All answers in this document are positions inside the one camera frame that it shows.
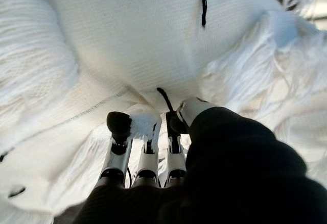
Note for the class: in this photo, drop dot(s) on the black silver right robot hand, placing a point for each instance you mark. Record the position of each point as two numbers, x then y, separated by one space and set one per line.
242 170

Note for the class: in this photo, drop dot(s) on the white fringed cushion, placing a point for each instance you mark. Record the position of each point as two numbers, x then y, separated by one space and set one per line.
127 43

